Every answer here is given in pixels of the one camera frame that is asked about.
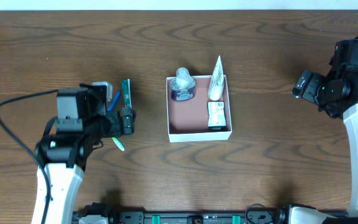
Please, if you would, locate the green and white toothbrush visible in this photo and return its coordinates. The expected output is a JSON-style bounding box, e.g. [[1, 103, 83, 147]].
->
[[112, 138, 125, 151]]

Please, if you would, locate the blue disposable razor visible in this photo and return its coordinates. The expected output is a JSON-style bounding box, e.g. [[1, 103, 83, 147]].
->
[[107, 91, 121, 111]]

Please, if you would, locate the green toothpaste tube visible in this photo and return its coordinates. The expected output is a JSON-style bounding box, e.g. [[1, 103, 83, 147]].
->
[[121, 79, 132, 108]]

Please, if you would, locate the blue bottle with clear cap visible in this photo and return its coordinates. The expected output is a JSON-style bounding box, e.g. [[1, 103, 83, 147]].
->
[[170, 67, 196, 101]]

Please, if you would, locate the white floral lotion tube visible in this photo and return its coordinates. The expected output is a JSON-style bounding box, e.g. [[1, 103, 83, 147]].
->
[[208, 55, 224, 101]]

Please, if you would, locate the green and white soap packet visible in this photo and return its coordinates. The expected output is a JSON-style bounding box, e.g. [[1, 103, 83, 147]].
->
[[208, 101, 226, 129]]

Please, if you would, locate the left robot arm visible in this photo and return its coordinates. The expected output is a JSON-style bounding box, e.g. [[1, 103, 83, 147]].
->
[[32, 82, 135, 223]]

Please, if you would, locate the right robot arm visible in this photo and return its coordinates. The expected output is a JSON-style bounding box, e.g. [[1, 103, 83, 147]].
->
[[288, 70, 358, 223]]

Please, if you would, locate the white box with pink interior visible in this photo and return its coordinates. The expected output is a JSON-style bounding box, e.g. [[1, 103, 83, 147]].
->
[[166, 75, 232, 143]]

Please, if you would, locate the black mounting rail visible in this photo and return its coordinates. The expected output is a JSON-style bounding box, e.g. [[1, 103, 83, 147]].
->
[[71, 202, 351, 224]]

